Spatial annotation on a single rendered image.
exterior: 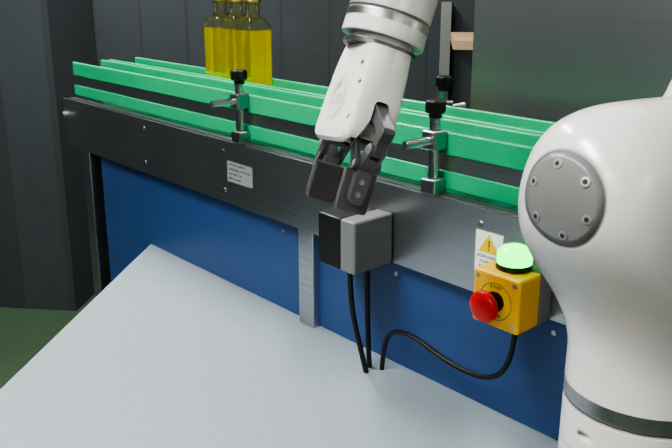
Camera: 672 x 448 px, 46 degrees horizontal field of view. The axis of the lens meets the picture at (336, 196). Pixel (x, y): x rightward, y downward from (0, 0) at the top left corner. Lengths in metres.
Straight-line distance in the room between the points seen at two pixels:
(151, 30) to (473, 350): 2.58
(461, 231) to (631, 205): 0.59
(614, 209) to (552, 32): 0.84
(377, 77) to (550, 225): 0.27
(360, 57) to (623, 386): 0.37
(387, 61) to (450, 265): 0.44
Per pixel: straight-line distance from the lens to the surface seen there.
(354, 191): 0.74
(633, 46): 1.27
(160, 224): 1.80
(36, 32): 3.24
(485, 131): 1.16
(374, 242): 1.16
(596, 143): 0.53
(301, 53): 3.34
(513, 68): 1.38
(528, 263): 0.99
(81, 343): 1.41
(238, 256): 1.56
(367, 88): 0.75
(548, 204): 0.54
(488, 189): 1.08
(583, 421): 0.66
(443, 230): 1.12
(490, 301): 0.96
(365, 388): 1.22
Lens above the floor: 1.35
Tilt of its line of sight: 16 degrees down
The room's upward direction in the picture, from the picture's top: straight up
